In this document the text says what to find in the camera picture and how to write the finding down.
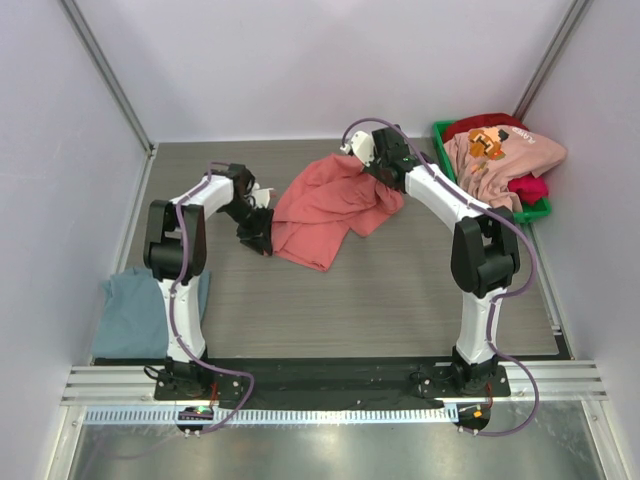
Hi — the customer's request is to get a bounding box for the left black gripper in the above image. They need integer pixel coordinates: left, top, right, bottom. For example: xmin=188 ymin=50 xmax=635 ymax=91
xmin=221 ymin=201 xmax=274 ymax=255

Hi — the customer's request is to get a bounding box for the salmon pink t-shirt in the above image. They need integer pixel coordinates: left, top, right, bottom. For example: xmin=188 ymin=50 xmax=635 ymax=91
xmin=272 ymin=154 xmax=404 ymax=272

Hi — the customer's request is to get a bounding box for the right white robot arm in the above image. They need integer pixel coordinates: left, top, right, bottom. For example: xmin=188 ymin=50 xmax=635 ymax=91
xmin=343 ymin=127 xmax=520 ymax=396

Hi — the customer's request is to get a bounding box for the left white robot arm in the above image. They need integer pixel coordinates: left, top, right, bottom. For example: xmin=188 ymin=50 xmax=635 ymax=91
xmin=143 ymin=162 xmax=274 ymax=400

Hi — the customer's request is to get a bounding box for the light pink printed t-shirt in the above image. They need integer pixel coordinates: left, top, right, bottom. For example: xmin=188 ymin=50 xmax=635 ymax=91
xmin=444 ymin=125 xmax=567 ymax=213

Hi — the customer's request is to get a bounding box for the red t-shirt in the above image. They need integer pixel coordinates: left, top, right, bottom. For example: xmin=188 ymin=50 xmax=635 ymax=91
xmin=443 ymin=113 xmax=549 ymax=205

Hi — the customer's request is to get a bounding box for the green plastic bin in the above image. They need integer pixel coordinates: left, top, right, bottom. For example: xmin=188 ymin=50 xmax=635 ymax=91
xmin=432 ymin=120 xmax=552 ymax=225

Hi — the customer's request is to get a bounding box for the folded blue t-shirt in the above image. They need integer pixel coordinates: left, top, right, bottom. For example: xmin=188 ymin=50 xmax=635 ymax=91
xmin=91 ymin=267 xmax=211 ymax=361

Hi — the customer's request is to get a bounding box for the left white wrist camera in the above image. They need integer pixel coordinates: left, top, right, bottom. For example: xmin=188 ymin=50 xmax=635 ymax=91
xmin=248 ymin=183 xmax=277 ymax=209

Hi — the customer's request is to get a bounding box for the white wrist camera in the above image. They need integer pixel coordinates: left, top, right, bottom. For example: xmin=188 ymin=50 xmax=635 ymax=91
xmin=248 ymin=183 xmax=277 ymax=209
xmin=340 ymin=131 xmax=375 ymax=167

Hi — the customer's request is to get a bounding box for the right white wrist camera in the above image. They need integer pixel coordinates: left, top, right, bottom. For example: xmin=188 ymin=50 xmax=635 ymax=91
xmin=340 ymin=131 xmax=375 ymax=167

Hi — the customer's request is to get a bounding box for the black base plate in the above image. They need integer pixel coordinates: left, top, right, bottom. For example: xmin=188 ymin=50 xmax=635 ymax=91
xmin=143 ymin=357 xmax=511 ymax=409

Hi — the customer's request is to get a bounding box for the slotted cable duct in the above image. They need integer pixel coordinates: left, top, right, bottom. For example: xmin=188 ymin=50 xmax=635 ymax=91
xmin=83 ymin=404 xmax=458 ymax=427

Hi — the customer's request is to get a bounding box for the right aluminium corner post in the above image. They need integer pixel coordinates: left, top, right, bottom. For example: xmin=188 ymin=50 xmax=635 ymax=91
xmin=513 ymin=0 xmax=594 ymax=121

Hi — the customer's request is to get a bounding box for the aluminium corner post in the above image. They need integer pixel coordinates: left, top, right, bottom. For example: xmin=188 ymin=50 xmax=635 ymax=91
xmin=59 ymin=0 xmax=154 ymax=157
xmin=513 ymin=0 xmax=594 ymax=121

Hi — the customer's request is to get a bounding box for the left aluminium corner post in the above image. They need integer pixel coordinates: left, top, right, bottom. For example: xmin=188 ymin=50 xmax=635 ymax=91
xmin=59 ymin=0 xmax=154 ymax=157

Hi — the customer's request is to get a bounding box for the aluminium front rail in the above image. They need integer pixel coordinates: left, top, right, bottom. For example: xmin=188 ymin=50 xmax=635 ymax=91
xmin=62 ymin=360 xmax=608 ymax=405

